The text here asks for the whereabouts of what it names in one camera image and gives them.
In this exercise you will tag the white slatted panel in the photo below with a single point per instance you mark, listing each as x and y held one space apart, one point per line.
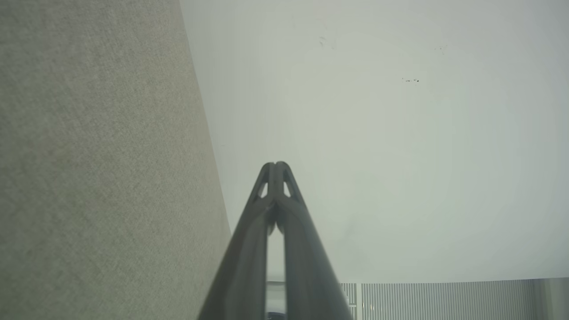
444 302

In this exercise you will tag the grey fabric sofa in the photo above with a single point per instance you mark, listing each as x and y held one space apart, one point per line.
98 169

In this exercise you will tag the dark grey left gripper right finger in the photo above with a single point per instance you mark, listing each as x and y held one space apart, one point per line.
306 266

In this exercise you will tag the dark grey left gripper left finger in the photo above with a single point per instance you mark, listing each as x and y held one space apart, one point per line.
242 266

